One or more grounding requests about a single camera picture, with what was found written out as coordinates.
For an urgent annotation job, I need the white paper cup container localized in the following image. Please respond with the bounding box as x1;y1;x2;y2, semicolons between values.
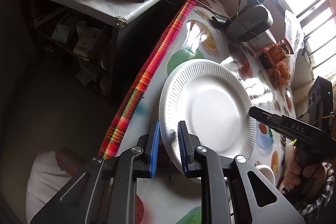
248;30;277;51

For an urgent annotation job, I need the plaid cloth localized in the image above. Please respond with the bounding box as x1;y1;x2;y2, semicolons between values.
98;0;198;159

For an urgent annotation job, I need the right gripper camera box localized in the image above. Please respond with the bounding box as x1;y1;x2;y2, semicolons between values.
307;76;334;134

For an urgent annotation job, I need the red label jar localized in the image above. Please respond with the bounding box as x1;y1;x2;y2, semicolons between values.
259;38;294;69

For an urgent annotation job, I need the white cloth bundle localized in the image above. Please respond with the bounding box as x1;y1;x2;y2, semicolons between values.
26;148;85;223

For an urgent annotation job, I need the grey portable heater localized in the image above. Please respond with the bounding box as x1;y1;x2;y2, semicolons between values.
211;0;273;42

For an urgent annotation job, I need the white paper plate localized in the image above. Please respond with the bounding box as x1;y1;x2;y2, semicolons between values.
159;59;256;170

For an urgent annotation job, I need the person right hand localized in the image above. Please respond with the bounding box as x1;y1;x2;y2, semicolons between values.
278;145;327;197

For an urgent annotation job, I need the beige paper bowl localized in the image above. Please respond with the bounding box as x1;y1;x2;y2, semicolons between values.
256;164;276;186

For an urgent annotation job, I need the plastic bag of oranges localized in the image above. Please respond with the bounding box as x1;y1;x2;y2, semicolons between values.
272;10;304;88

